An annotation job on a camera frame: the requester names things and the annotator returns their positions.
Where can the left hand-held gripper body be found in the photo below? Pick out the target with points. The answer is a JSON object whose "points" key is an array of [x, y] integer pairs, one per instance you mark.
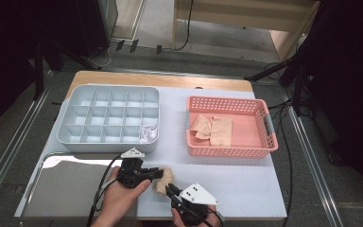
{"points": [[132, 171]]}

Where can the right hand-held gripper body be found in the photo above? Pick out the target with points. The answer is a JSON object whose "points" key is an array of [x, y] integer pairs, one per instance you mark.
{"points": [[197, 194]]}

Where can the tan sock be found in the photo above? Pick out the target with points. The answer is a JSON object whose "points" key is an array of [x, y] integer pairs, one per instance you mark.
{"points": [[167, 176], [160, 189]]}

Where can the white divided storage box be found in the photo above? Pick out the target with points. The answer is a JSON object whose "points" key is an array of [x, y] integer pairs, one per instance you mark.
{"points": [[107, 147]]}

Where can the white sock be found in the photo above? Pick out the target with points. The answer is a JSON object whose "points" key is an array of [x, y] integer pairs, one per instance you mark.
{"points": [[152, 129], [145, 135]]}

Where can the grey transparent box lid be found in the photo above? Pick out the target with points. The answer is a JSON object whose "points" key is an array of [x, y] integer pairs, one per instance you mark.
{"points": [[75, 189]]}

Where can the light beige sock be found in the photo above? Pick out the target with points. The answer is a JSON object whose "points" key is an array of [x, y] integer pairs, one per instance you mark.
{"points": [[222, 132], [200, 126]]}

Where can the pink perforated plastic basket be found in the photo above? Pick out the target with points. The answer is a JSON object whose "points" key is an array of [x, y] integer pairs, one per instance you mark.
{"points": [[255, 138]]}

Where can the person's right hand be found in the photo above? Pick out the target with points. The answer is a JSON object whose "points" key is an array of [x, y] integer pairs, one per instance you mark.
{"points": [[179, 223]]}

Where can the person's left hand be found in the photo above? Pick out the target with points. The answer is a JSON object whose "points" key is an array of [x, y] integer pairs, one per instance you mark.
{"points": [[119, 201]]}

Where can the black metal stand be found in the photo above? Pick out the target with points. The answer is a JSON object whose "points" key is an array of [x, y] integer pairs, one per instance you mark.
{"points": [[38, 78], [299, 94]]}

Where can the dark cabinet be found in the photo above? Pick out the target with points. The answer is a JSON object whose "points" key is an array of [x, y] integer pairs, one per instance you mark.
{"points": [[91, 28]]}

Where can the dark curtain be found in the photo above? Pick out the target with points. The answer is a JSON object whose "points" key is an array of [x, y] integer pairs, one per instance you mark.
{"points": [[6, 47], [353, 78]]}

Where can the light wooden desk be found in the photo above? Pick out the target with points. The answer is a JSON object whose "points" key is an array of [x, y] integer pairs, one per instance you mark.
{"points": [[249, 12]]}

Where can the aluminium floor rail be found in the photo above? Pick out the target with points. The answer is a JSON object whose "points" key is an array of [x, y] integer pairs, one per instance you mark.
{"points": [[12, 148], [170, 73], [312, 170]]}

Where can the small black floor bracket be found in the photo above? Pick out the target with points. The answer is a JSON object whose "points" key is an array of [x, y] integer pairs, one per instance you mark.
{"points": [[134, 46], [159, 49], [120, 45]]}

